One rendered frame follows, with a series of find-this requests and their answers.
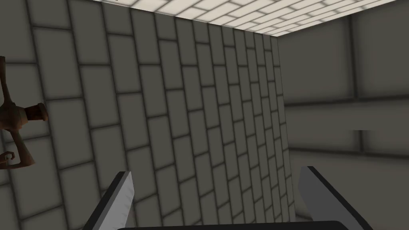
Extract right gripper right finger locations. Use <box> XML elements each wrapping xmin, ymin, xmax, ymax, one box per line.
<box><xmin>298</xmin><ymin>166</ymin><xmax>374</xmax><ymax>230</ymax></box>

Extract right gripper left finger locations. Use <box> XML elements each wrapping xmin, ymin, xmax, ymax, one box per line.
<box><xmin>83</xmin><ymin>171</ymin><xmax>135</xmax><ymax>230</ymax></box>

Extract brown wall-mounted fixture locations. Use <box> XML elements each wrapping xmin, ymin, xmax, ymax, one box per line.
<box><xmin>0</xmin><ymin>56</ymin><xmax>49</xmax><ymax>170</ymax></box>

